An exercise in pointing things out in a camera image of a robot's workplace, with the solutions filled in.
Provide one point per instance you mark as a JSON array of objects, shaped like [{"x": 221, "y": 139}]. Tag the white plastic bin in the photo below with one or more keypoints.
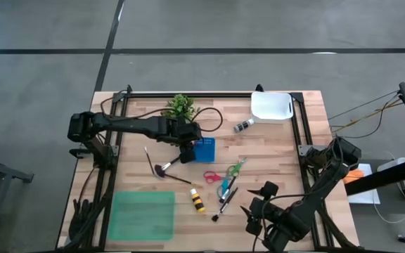
[{"x": 271, "y": 107}]

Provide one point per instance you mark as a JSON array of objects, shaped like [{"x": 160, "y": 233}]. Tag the yellow paint bottle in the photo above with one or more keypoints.
[{"x": 197, "y": 201}]

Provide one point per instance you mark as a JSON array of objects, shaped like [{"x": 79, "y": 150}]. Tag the green potted plant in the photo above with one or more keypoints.
[{"x": 180, "y": 105}]

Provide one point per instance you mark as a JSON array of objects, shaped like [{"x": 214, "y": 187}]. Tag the red scissors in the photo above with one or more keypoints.
[{"x": 216, "y": 178}]

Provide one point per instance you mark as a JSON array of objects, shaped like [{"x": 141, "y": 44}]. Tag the orange object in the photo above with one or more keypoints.
[{"x": 353, "y": 175}]

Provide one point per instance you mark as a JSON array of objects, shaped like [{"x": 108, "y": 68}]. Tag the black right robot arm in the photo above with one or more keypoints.
[{"x": 315, "y": 196}]

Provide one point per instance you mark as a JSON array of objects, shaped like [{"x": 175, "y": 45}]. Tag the blue scissors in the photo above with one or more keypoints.
[{"x": 225, "y": 183}]

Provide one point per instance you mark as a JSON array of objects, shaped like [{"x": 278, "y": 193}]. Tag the long thin wooden paintbrush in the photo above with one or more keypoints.
[{"x": 181, "y": 180}]

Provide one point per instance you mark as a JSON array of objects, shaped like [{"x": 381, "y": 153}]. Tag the black table frame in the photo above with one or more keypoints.
[{"x": 223, "y": 95}]

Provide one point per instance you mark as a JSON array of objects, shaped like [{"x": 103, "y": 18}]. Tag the white paper sheet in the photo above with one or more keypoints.
[{"x": 364, "y": 195}]

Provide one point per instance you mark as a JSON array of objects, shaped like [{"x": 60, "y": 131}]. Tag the short thin paintbrush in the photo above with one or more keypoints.
[{"x": 149, "y": 161}]

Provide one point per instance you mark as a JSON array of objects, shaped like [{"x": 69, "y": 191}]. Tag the blue plastic basket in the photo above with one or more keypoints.
[{"x": 206, "y": 151}]

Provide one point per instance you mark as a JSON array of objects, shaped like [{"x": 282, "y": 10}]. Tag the grey-bristle paintbrush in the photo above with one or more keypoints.
[{"x": 228, "y": 191}]

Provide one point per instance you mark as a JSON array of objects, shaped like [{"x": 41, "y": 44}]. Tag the teal plastic bin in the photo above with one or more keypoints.
[{"x": 141, "y": 216}]

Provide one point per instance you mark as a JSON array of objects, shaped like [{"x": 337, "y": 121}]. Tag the small black fan paintbrush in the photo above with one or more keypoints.
[{"x": 225, "y": 205}]

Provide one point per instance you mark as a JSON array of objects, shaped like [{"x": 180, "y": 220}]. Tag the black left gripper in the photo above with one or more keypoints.
[{"x": 188, "y": 133}]

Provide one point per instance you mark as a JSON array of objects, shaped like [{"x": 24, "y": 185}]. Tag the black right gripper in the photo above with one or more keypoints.
[{"x": 264, "y": 214}]

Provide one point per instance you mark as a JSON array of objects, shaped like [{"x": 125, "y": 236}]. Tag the white box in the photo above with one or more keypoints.
[{"x": 392, "y": 163}]

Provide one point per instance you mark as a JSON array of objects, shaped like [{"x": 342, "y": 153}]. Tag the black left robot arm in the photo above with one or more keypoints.
[{"x": 135, "y": 126}]

